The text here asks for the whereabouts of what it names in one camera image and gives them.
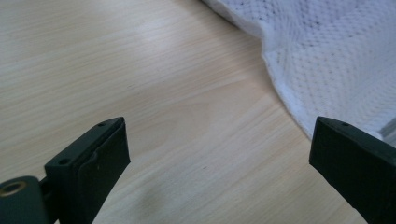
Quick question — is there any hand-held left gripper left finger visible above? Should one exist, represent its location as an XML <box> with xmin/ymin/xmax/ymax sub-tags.
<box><xmin>44</xmin><ymin>117</ymin><xmax>132</xmax><ymax>224</ymax></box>

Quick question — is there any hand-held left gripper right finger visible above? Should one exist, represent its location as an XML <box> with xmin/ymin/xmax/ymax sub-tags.
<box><xmin>308</xmin><ymin>116</ymin><xmax>396</xmax><ymax>224</ymax></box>

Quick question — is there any white mesh laundry bag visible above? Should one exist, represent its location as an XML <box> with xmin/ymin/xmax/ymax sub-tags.
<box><xmin>202</xmin><ymin>0</ymin><xmax>396</xmax><ymax>142</ymax></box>

